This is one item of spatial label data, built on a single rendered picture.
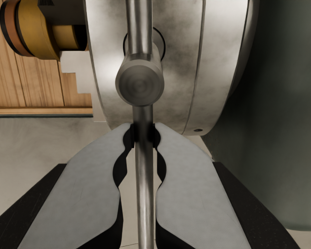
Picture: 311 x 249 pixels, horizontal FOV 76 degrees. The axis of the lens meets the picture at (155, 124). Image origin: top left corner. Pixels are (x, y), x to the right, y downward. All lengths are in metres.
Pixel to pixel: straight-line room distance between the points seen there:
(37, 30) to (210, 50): 0.22
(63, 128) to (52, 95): 1.06
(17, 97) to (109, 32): 0.49
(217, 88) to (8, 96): 0.55
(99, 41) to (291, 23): 0.16
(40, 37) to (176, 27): 0.20
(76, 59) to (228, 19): 0.22
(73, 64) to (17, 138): 1.54
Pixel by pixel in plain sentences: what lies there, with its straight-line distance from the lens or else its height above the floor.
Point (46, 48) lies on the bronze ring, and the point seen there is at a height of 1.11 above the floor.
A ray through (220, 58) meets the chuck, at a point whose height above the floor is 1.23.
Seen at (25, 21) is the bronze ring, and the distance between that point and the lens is 0.33.
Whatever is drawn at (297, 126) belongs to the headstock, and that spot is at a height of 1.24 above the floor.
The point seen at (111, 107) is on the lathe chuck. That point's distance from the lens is 0.20.
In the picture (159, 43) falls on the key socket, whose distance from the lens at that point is 0.17.
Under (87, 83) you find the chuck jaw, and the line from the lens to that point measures 0.32.
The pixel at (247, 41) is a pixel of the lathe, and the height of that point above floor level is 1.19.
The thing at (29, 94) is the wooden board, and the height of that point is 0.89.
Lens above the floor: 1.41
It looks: 70 degrees down
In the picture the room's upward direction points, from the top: 176 degrees clockwise
